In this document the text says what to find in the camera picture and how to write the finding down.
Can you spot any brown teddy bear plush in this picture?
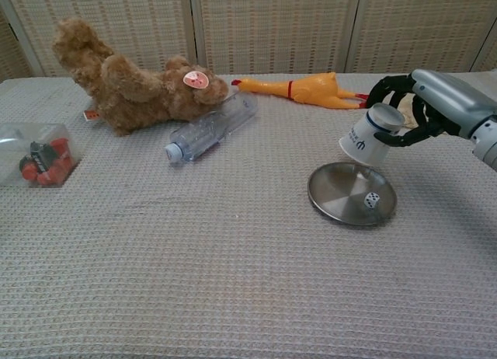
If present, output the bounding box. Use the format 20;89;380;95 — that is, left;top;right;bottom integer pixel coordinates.
52;16;230;137

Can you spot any beige waffle tablecloth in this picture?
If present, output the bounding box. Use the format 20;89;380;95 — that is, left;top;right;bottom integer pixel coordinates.
0;71;497;359

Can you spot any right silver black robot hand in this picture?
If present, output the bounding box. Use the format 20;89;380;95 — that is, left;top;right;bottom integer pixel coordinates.
366;68;497;148

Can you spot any red black toy car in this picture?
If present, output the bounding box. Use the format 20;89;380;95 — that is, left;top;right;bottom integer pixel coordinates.
19;138;75;187

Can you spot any yellow rubber chicken toy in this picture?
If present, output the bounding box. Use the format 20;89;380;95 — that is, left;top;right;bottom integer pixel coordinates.
231;71;370;110

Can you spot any white paper cup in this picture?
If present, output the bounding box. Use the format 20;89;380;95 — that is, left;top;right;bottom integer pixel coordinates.
338;103;406;168

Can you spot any round metal plate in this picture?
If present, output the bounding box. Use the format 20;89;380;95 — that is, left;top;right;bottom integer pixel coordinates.
307;162;398;226

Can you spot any clear plastic box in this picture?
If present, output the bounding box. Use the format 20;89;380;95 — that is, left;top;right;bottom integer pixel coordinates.
0;122;83;188

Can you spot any woven folding screen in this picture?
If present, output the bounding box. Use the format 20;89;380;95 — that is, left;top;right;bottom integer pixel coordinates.
0;0;497;80

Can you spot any clear plastic water bottle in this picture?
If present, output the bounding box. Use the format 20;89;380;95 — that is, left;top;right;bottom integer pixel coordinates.
163;92;259;165

